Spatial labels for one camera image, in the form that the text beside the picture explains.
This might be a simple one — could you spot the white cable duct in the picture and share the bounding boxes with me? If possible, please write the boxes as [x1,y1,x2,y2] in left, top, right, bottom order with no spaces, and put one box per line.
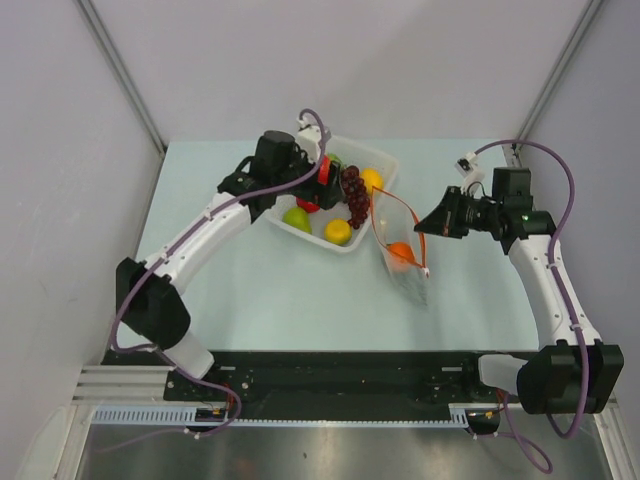
[92,405,236,427]
[449,402,503,433]

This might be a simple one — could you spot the right aluminium rail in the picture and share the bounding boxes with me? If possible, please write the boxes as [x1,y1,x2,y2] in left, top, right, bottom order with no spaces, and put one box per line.
[502,143,522,168]

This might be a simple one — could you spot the left aluminium frame post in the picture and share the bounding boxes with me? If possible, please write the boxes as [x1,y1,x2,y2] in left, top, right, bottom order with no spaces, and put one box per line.
[72,0,168,159]

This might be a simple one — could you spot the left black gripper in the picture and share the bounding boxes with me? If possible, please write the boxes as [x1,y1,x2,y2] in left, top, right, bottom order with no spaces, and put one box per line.
[273,144,343,210]

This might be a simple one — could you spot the aluminium frame post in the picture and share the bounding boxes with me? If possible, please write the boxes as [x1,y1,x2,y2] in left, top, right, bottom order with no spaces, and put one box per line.
[72,0,168,159]
[516,0,609,139]

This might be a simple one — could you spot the white plastic basket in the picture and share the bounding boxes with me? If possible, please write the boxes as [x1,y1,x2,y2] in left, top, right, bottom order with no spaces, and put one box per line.
[262,136,399,254]

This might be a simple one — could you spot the right aluminium frame post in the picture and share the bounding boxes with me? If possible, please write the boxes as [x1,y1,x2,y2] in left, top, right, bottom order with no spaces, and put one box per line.
[516,0,609,139]

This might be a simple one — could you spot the dark purple grape bunch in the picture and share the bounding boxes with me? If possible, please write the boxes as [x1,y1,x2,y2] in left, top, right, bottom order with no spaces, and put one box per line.
[340,165,370,230]

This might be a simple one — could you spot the yellow green mango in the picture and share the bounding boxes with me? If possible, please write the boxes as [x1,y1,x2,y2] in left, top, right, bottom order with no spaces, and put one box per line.
[324,218,352,246]

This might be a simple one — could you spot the clear zip bag orange zipper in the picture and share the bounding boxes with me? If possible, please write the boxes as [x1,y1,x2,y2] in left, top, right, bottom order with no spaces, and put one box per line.
[370,187,430,305]

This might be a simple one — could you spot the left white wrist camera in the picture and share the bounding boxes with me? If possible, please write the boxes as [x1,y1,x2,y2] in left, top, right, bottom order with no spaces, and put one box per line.
[295,125,331,163]

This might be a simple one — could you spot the large red apple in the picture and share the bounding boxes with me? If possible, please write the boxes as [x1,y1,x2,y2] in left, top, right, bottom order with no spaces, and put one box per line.
[317,155,331,186]

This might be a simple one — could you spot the right white cable duct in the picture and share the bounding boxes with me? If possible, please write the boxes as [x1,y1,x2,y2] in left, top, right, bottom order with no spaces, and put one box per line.
[449,402,503,433]

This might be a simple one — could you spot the red green apple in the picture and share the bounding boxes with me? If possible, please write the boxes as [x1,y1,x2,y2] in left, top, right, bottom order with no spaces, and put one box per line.
[296,198,320,214]

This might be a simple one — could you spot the left white cable duct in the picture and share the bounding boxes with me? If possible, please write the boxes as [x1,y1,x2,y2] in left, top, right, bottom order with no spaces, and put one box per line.
[92,405,236,427]

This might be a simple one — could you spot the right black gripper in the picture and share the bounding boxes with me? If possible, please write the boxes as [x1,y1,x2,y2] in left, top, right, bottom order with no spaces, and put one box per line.
[414,186,502,239]

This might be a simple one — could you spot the yellow lemon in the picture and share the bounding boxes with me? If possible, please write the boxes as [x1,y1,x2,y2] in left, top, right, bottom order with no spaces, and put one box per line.
[360,168,384,196]

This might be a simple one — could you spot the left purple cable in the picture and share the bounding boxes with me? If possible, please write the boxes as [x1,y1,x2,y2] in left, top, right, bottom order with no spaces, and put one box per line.
[108,108,331,441]

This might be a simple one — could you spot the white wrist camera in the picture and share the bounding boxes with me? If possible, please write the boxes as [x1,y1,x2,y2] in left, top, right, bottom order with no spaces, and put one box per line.
[455,152,485,195]
[295,125,331,163]

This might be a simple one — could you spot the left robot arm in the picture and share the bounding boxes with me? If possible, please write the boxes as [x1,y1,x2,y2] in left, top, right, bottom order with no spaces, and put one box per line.
[116,126,344,400]

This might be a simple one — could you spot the green custard apple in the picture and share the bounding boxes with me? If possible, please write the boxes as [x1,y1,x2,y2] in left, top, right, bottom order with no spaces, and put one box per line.
[327,153,344,168]

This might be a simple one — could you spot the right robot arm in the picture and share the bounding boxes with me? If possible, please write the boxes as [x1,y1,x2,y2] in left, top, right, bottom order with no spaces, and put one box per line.
[414,167,624,415]

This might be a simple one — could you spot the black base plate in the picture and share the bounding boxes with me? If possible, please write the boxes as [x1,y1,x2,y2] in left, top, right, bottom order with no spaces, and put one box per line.
[104,350,551,421]

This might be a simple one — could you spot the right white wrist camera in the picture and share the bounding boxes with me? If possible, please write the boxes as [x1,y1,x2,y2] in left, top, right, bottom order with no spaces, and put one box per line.
[455,152,485,195]

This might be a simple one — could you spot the yellow green pear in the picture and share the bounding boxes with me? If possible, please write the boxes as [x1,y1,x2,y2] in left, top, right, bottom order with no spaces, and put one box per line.
[282,207,312,234]

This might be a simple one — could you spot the orange fruit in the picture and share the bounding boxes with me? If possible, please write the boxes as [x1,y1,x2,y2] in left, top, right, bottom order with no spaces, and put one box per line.
[387,242,415,264]

